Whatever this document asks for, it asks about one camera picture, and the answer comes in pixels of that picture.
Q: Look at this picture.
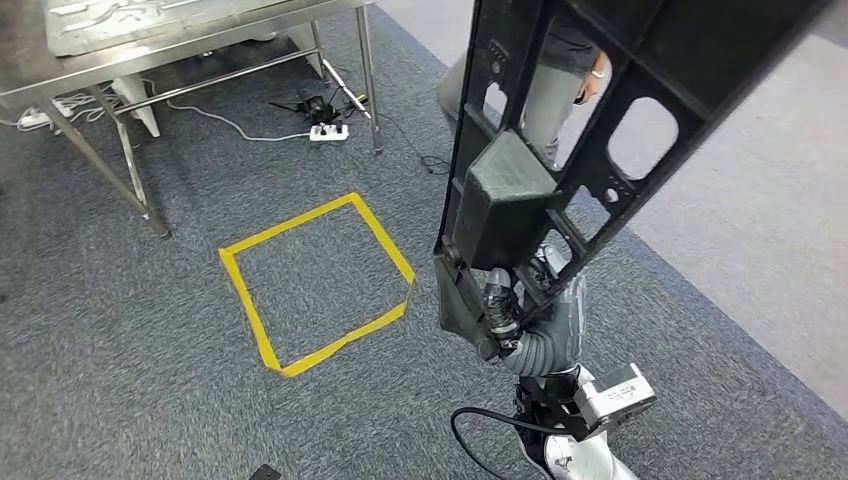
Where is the person's hand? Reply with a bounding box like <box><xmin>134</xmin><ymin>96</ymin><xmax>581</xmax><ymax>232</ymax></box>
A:
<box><xmin>574</xmin><ymin>52</ymin><xmax>611</xmax><ymax>106</ymax></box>

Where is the black plastic panel part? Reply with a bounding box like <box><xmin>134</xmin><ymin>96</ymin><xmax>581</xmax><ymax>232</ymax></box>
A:
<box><xmin>433</xmin><ymin>0</ymin><xmax>836</xmax><ymax>362</ymax></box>

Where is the steel workbench table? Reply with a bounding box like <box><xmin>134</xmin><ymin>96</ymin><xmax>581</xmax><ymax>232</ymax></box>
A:
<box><xmin>0</xmin><ymin>0</ymin><xmax>387</xmax><ymax>240</ymax></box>

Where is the person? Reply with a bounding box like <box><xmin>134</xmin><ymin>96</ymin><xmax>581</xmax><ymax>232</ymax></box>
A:
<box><xmin>437</xmin><ymin>13</ymin><xmax>612</xmax><ymax>167</ymax></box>

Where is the white power strip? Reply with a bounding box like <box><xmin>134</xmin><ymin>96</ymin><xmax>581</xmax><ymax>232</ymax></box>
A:
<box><xmin>18</xmin><ymin>99</ymin><xmax>75</xmax><ymax>130</ymax></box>
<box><xmin>309</xmin><ymin>123</ymin><xmax>350</xmax><ymax>143</ymax></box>

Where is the black router device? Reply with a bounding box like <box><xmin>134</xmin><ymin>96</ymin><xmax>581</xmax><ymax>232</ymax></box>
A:
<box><xmin>270</xmin><ymin>92</ymin><xmax>346</xmax><ymax>127</ymax></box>

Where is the yellow floor tape square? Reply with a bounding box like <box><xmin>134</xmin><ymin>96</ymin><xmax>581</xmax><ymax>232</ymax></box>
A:
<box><xmin>218</xmin><ymin>192</ymin><xmax>417</xmax><ymax>379</ymax></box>

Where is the white board panel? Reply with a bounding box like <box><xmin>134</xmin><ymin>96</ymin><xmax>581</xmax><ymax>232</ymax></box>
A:
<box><xmin>111</xmin><ymin>74</ymin><xmax>162</xmax><ymax>139</ymax></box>

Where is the silver stamped metal panel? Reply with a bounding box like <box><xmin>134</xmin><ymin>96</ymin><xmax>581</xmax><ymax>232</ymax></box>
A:
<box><xmin>44</xmin><ymin>0</ymin><xmax>296</xmax><ymax>58</ymax></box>

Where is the black floor cable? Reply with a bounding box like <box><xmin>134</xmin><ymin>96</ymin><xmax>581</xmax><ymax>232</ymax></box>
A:
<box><xmin>377</xmin><ymin>112</ymin><xmax>453</xmax><ymax>177</ymax></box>

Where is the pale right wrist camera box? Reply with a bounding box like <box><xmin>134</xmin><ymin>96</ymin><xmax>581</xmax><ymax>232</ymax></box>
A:
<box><xmin>572</xmin><ymin>362</ymin><xmax>658</xmax><ymax>439</ymax></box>

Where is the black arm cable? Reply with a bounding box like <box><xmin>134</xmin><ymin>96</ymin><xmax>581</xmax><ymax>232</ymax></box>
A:
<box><xmin>451</xmin><ymin>407</ymin><xmax>571</xmax><ymax>480</ymax></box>

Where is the white power cable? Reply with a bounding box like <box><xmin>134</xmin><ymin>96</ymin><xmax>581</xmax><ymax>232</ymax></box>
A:
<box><xmin>142</xmin><ymin>79</ymin><xmax>313</xmax><ymax>144</ymax></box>

